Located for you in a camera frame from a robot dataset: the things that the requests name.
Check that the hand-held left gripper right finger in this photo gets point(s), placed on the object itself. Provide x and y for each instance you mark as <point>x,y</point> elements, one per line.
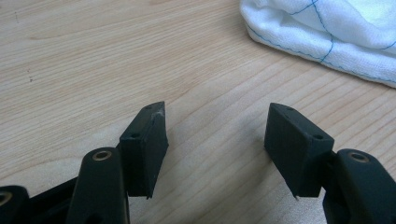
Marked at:
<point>295,149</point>

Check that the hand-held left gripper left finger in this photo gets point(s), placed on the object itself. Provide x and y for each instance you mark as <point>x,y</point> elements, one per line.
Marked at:
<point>143,155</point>

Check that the white cloth with blue stitching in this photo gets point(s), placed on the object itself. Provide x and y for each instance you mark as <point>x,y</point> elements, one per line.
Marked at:
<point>336,28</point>

